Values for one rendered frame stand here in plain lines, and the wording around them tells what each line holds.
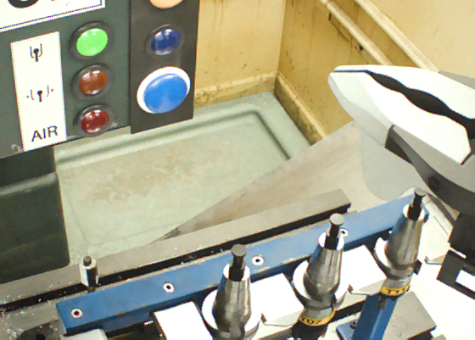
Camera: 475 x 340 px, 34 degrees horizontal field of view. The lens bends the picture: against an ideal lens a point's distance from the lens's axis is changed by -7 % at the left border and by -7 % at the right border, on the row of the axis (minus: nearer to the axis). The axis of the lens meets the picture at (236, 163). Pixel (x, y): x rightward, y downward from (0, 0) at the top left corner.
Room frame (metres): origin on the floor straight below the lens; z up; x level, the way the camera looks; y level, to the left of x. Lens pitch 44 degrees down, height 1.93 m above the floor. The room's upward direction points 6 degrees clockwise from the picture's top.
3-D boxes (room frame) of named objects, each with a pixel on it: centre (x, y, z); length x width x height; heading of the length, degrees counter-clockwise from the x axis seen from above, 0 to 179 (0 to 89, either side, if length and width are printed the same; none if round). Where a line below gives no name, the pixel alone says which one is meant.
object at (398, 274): (0.62, -0.20, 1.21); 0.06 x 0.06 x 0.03
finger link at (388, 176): (0.31, -0.08, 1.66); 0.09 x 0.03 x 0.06; 59
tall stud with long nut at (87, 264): (0.71, 0.20, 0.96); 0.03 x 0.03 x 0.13
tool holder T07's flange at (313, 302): (0.56, -0.11, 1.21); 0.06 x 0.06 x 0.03
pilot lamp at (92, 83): (0.38, 0.09, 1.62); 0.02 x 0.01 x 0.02; 119
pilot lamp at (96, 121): (0.38, 0.09, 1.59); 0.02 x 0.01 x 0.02; 119
